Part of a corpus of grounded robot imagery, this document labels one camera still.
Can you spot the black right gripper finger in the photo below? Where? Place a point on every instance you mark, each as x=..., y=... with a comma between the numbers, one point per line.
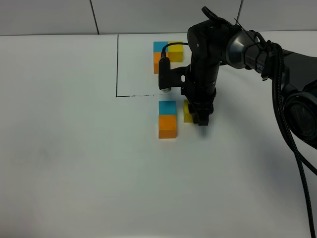
x=204, y=111
x=193, y=114

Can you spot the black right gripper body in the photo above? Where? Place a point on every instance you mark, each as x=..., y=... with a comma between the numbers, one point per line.
x=207, y=41

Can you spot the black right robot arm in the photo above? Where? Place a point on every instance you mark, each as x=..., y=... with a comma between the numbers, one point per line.
x=294, y=76

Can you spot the yellow template block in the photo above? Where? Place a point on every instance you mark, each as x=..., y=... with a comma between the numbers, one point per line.
x=175, y=53

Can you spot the blue template block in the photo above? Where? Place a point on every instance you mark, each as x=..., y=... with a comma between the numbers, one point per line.
x=158, y=46

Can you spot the orange template block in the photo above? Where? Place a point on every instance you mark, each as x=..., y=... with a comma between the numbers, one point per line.
x=156, y=59

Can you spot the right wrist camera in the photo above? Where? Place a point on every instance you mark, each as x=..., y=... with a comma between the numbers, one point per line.
x=170, y=78

